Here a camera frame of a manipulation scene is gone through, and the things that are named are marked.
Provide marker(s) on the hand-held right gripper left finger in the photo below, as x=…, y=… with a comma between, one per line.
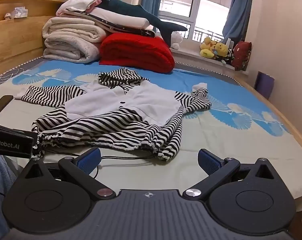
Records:
x=89, y=160

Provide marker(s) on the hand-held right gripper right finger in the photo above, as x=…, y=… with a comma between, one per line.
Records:
x=209, y=163

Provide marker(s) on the black white striped hooded garment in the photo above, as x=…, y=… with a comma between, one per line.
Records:
x=110, y=127

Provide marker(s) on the purple box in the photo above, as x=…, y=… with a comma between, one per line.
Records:
x=264, y=85

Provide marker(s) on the wooden headboard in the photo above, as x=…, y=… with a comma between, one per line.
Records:
x=15, y=42

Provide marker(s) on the white window sill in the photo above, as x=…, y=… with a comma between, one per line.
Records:
x=191, y=55

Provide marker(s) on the red plush cushion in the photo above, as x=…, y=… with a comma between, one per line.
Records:
x=241, y=55

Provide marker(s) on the yellow plush toy blue scarf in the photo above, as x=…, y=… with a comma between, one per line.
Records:
x=221, y=50

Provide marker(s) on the yellow duck plush toy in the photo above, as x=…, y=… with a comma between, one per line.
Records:
x=207, y=47

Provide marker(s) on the red folded blanket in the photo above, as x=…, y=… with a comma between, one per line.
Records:
x=135, y=50

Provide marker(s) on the cream rolled blanket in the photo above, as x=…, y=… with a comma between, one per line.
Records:
x=70, y=37

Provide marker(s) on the small figurine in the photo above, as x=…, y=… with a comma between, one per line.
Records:
x=7, y=16

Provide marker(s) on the white plush toy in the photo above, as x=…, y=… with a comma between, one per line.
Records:
x=176, y=40

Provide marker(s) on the tissue pack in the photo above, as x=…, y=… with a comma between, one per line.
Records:
x=19, y=12

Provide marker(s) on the white folded quilt dark trim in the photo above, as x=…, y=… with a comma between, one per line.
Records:
x=120, y=17

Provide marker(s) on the white pink folded cloth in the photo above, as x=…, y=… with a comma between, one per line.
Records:
x=78, y=2

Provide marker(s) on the blue shark plush toy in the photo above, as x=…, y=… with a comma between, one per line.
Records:
x=125, y=6

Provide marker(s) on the white framed window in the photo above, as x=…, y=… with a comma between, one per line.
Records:
x=196, y=5

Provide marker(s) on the wooden bed frame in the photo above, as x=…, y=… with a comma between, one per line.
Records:
x=291, y=127

